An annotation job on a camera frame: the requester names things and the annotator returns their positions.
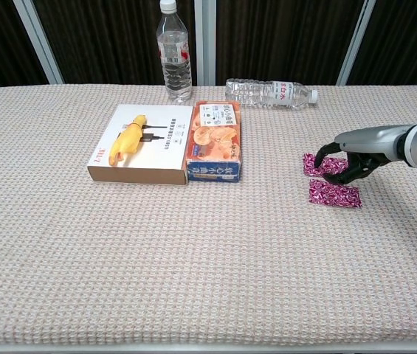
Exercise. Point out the clear water bottle lying flat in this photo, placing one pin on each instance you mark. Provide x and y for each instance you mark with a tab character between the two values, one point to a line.
267	94

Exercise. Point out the grey aluminium partition post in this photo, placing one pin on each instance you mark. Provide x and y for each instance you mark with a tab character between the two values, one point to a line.
38	40
205	44
355	40

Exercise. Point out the beige waffle tablecloth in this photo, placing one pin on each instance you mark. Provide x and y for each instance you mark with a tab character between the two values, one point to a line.
193	258

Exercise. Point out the yellow rubber chicken toy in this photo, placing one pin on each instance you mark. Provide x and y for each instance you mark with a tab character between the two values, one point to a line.
128	140

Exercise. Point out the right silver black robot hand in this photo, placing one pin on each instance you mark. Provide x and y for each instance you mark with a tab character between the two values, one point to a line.
370	144

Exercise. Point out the upright clear water bottle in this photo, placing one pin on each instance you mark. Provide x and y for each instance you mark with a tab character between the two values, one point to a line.
174	55

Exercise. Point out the orange blue snack box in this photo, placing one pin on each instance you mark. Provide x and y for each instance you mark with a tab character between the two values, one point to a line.
213	140

